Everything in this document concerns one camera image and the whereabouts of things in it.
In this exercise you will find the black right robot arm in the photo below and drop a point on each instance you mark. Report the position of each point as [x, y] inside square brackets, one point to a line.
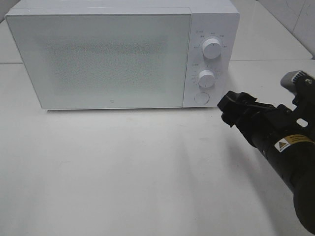
[287, 146]

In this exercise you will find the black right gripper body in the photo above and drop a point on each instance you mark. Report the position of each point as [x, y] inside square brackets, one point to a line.
[258, 122]

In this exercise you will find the white round door button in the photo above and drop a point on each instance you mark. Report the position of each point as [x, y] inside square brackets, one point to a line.
[202, 98]

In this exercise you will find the upper white round knob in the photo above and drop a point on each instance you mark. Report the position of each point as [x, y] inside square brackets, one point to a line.
[211, 48]

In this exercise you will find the white microwave oven body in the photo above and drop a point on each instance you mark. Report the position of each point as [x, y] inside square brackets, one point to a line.
[208, 18]

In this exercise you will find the white round knob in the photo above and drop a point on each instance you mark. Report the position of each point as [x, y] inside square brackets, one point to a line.
[206, 79]
[211, 48]

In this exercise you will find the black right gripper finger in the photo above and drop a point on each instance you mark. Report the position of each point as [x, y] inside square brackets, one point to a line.
[235, 99]
[231, 118]

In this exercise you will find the white microwave door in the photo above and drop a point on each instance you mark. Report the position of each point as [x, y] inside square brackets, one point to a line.
[104, 61]

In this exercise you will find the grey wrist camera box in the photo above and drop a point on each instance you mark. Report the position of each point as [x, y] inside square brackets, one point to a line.
[290, 79]

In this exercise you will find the lower white round knob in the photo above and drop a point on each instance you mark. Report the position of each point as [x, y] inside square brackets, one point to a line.
[206, 79]

